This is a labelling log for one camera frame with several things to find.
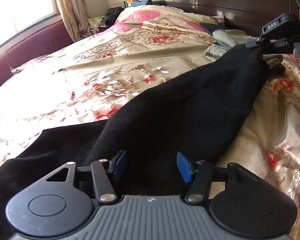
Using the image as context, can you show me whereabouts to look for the black pants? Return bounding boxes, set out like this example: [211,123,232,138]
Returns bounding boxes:
[0,44,270,239]

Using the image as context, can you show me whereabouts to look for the folded grey-green clothes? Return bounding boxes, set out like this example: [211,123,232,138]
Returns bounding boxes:
[204,29,255,62]

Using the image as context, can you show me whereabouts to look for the floral satin bedspread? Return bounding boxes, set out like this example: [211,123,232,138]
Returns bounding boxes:
[0,5,300,239]

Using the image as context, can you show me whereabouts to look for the maroon upholstered bench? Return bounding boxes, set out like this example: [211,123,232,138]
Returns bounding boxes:
[0,21,73,86]

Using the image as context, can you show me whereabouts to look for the black bag on nightstand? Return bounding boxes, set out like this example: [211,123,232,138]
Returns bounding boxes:
[103,7,124,28]

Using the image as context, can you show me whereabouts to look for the beige curtain right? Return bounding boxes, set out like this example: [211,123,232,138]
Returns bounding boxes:
[56,0,93,42]

